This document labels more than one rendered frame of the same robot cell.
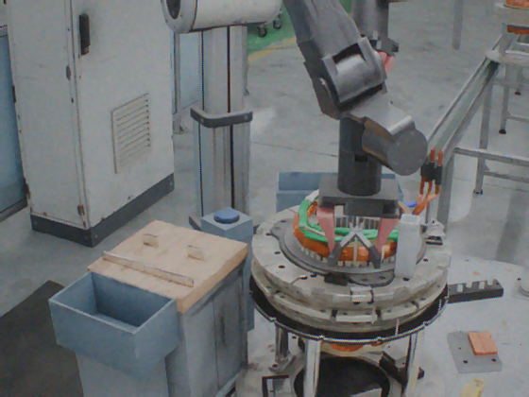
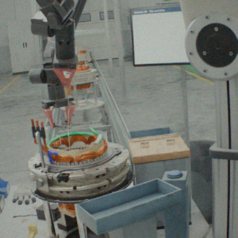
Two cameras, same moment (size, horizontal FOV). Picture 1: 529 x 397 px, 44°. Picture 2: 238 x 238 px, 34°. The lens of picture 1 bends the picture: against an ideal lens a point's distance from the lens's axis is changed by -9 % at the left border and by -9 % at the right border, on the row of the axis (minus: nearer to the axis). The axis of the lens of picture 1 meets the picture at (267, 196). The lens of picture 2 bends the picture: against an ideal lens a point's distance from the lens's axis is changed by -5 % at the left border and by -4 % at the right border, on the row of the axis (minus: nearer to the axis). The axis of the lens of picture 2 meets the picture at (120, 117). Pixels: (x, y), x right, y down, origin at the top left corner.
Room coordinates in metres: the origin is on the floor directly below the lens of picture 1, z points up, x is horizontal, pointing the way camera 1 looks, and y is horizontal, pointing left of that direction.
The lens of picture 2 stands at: (2.11, -0.60, 1.50)
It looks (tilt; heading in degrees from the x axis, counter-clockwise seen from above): 14 degrees down; 150
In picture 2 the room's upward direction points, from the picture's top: 6 degrees counter-clockwise
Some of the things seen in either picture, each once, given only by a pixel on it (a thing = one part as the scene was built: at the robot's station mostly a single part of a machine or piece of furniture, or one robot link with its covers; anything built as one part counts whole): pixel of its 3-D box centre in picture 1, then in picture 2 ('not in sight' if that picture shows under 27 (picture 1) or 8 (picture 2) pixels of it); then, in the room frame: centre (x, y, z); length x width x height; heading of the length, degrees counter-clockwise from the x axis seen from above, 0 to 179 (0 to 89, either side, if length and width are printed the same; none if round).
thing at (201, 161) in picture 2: not in sight; (200, 170); (0.02, 1.21, 0.39); 0.39 x 0.39 x 0.35
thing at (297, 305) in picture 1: (303, 304); not in sight; (0.88, -0.05, 1.05); 0.09 x 0.04 x 0.01; 67
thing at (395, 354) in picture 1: (398, 357); not in sight; (1.03, -0.24, 0.83); 0.05 x 0.04 x 0.02; 31
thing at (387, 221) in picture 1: (369, 224); (54, 114); (0.83, -0.13, 1.21); 0.07 x 0.07 x 0.09; 83
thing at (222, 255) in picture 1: (167, 262); (157, 147); (1.00, 0.16, 1.05); 0.20 x 0.19 x 0.02; 153
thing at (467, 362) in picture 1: (474, 350); not in sight; (1.09, -0.41, 0.79); 0.12 x 0.09 x 0.02; 0
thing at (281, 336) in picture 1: (281, 318); not in sight; (1.06, -0.03, 0.91); 0.02 x 0.02 x 0.21
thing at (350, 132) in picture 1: (365, 129); (52, 75); (0.83, -0.12, 1.34); 0.07 x 0.06 x 0.07; 28
